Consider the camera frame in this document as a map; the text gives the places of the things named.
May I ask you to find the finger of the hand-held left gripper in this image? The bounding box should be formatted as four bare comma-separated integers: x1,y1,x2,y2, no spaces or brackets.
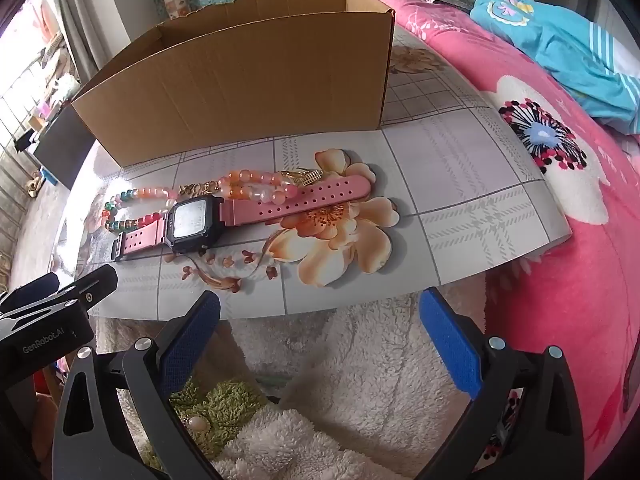
0,265,119,333
0,274,62,313

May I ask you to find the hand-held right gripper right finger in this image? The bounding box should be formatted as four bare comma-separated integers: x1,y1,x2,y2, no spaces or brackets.
419,287,586,480

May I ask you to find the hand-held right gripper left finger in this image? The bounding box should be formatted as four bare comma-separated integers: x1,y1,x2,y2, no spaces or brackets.
51,290,223,480

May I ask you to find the multicolour bead bracelet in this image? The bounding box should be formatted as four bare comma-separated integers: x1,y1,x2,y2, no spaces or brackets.
101,186,180,235

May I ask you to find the pink strap digital watch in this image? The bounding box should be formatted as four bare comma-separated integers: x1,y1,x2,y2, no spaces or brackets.
111,175,373,262

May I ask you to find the orange bead bracelet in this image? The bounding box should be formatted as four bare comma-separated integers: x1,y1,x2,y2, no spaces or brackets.
177,170,301,206

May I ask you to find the brown cardboard box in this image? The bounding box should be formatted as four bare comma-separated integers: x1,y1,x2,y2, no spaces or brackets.
71,0,396,168

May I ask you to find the green fluffy cloth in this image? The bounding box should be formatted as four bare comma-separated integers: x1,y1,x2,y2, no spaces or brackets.
140,380,268,466

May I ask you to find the metal balcony railing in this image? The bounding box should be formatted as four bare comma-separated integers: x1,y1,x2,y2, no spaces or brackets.
0,55,56,281

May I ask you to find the white fluffy blanket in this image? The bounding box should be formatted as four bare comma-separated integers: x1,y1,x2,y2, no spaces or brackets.
95,280,501,480

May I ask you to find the dark cabinet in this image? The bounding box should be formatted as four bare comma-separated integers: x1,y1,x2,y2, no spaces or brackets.
32,102,98,191

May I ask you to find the pink floral blanket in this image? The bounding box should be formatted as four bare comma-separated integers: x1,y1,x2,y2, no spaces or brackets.
352,0,640,480

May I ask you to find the grey curtain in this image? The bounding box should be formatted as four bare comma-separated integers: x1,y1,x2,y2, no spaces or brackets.
50,0,146,81

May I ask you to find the light blue garment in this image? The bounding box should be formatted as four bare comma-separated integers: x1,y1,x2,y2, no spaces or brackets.
470,0,640,136

